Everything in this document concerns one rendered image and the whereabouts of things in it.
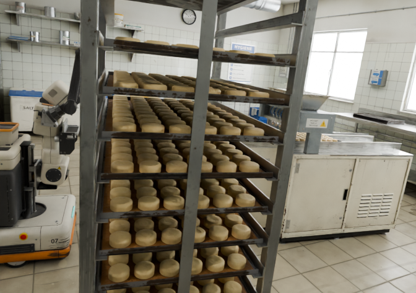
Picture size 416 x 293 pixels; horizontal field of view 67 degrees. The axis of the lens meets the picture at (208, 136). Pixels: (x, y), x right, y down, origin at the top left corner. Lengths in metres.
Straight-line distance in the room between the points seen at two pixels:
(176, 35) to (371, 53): 3.69
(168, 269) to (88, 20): 0.59
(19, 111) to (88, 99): 5.23
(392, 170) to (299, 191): 0.98
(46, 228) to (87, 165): 1.85
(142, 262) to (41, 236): 1.69
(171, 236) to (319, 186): 2.21
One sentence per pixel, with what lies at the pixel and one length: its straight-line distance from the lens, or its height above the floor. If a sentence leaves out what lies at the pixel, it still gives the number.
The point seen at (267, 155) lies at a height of 0.77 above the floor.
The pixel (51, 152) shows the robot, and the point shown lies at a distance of 2.48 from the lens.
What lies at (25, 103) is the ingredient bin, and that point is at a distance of 5.84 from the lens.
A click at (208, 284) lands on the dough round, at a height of 0.88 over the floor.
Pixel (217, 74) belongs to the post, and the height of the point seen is 1.44.
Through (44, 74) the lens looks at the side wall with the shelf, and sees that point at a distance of 6.43.
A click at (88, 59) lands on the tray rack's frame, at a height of 1.46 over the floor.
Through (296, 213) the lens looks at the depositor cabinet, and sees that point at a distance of 2.88.
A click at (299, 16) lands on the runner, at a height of 1.60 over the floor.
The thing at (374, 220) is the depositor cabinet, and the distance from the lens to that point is 3.49.
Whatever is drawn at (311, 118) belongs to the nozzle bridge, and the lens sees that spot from 2.63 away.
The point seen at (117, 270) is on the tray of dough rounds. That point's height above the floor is 0.97.
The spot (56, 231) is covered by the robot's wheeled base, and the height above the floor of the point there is 0.26.
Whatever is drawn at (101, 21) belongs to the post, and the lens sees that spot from 1.26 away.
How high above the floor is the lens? 1.48
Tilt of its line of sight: 13 degrees down
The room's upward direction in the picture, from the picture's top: 6 degrees clockwise
